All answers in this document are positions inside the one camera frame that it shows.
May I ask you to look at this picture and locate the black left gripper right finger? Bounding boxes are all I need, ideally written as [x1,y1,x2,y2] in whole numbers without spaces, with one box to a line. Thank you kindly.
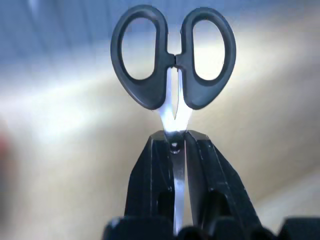
[184,129,263,232]

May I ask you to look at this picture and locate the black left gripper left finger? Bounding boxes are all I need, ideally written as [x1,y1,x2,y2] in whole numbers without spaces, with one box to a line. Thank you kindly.
[124,129,179,222]

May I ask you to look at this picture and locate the black handled scissors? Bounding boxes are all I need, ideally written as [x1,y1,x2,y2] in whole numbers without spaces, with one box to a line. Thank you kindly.
[110,4,237,236]

